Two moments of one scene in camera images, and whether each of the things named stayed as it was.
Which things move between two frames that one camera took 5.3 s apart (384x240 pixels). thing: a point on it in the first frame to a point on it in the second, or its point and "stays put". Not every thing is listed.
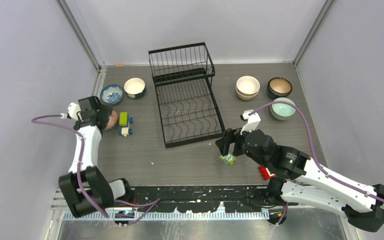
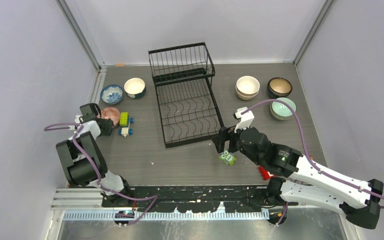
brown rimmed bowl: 279,87 stays put
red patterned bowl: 112,121 stays put
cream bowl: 247,87 stays put
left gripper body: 105,112 to 108,124
